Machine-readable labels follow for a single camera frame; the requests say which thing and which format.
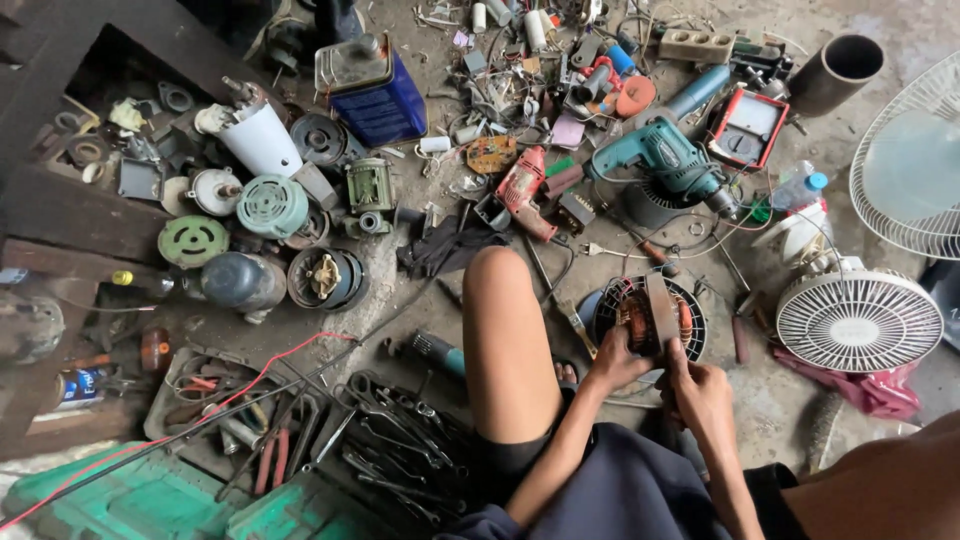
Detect person's right hand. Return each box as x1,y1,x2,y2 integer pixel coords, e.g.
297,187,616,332
656,337,740,451

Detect person's left hand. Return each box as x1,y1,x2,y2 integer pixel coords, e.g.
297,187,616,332
583,324,657,395

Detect copper wound fan motor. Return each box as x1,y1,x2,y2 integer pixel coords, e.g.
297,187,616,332
616,271,695,360

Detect black sandal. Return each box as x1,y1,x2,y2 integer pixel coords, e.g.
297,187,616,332
551,354,581,393

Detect paintbrush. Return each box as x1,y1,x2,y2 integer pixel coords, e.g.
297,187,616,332
555,298,600,360

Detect black round fan guard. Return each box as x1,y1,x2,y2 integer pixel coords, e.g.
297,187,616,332
592,273,708,365

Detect person's left leg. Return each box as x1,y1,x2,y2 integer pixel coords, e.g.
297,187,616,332
462,246,565,445

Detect person's leg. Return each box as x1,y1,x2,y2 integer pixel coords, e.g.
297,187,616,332
780,411,960,540
462,246,565,445

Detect dark shorts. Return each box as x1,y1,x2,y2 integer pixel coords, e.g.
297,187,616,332
435,390,807,540

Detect bristle brush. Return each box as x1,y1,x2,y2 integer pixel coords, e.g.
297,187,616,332
806,390,846,476

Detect small transformer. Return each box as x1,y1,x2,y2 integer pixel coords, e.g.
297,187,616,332
555,191,598,236

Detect black fan base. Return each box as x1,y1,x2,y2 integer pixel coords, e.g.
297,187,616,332
621,180,704,231

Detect pink plastic bag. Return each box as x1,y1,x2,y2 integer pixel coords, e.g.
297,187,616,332
772,345,923,422

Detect small white fan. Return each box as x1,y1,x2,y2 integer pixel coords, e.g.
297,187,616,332
776,268,945,374

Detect teal and black angle grinder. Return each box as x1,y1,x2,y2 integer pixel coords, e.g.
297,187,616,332
381,330,468,380

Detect small grey box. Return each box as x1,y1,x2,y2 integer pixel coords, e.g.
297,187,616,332
474,193,513,233

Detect white fan motor housing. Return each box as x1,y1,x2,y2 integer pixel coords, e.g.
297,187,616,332
752,201,838,273

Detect red power drill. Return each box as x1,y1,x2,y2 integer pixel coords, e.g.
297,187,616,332
495,146,560,243

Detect black cloth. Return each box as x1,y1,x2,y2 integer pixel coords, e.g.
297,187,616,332
396,216,513,281

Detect person's right leg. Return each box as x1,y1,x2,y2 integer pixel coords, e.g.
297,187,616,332
780,411,960,540

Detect teal power drill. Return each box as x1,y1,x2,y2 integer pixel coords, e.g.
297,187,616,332
583,116,740,220

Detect pile of metal wrenches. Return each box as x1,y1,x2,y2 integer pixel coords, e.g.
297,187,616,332
330,367,475,528

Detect clear bottle with blue cap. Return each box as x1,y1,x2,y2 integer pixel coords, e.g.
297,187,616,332
771,159,830,213

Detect purple card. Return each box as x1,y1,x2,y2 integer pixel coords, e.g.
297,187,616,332
551,114,588,150

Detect orange circuit board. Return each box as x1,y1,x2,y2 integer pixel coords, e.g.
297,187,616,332
466,135,519,176

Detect orange disc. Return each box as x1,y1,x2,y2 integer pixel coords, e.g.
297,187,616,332
615,75,658,120

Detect red framed multimeter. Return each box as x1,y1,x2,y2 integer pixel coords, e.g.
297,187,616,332
706,87,791,172

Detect blue grey cylindrical tool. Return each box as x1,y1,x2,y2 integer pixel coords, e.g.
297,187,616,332
663,63,732,123

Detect black open motor with rotor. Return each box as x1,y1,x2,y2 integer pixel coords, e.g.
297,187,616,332
287,247,370,312

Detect small green motor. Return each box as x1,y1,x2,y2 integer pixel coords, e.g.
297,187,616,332
342,157,397,238

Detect large white fan guard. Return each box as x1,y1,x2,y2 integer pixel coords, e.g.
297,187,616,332
849,48,960,261

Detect beige socket strip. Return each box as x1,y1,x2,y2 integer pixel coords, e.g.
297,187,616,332
658,27,737,66

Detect blue metal oil can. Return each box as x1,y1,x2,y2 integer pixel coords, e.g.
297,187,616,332
315,33,429,149

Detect black pipe section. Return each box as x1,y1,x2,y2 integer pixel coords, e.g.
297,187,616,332
787,33,886,118

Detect black round motor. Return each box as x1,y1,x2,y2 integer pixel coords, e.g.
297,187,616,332
290,112,351,168

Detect teal round motor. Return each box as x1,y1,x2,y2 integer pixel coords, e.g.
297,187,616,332
236,174,310,241

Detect grey blue cylindrical motor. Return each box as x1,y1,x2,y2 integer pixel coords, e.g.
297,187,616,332
200,251,288,318

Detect grey tray of tools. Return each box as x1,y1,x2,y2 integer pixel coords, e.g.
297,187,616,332
142,345,335,481

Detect white cylindrical motor housing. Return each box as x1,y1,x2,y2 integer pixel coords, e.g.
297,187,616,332
195,77,305,179

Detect white round motor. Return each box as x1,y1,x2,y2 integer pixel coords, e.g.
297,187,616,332
183,166,245,219

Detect green round motor cover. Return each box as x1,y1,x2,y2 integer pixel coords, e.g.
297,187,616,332
157,215,231,270

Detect brown bottle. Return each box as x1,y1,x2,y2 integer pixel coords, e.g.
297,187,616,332
140,326,174,375

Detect dark bottle with yellow cap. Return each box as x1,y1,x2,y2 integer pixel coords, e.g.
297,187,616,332
111,268,178,302

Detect blue and white can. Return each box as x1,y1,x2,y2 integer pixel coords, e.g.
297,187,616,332
54,367,111,413

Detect dark wooden box of parts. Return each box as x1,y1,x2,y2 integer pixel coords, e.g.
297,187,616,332
0,0,290,264

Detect dark round motor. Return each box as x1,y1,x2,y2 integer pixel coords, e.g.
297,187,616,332
0,288,67,367

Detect brown handled chisel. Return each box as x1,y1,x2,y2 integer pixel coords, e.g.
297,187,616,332
729,292,760,367

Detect brown handled screwdriver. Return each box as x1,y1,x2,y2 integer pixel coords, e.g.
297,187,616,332
600,213,681,276

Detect heap of small parts and wires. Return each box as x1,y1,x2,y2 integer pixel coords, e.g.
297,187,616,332
414,0,665,151

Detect red handled pliers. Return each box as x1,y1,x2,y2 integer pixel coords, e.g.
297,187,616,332
253,426,292,498

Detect red wire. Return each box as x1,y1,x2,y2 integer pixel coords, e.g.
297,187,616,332
0,331,358,531

